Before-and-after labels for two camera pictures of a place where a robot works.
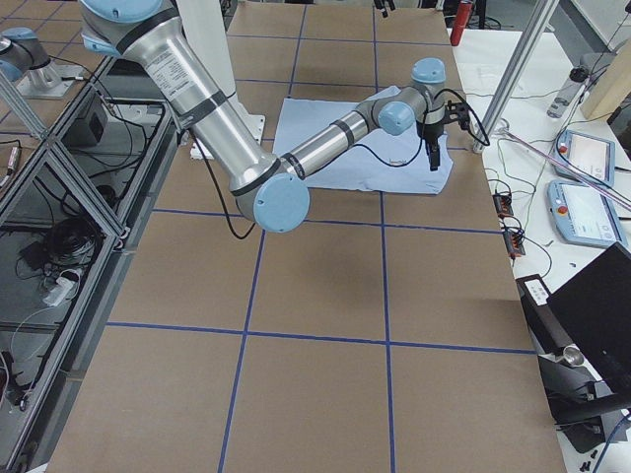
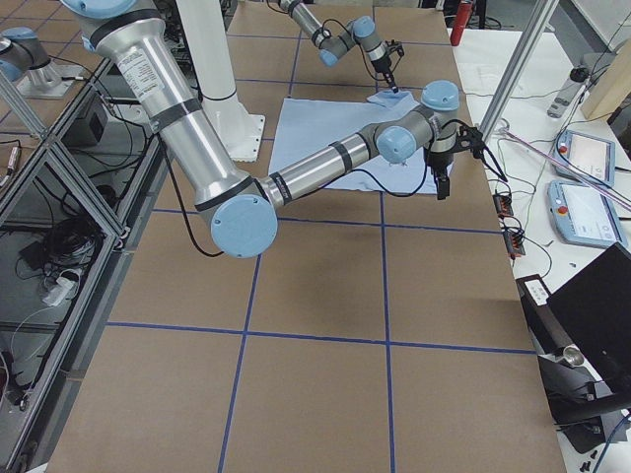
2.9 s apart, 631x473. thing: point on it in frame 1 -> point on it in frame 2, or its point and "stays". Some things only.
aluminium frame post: x=540 y=16 stays
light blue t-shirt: x=385 y=163 stays
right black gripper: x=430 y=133 -> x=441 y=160
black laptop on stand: x=584 y=346 stays
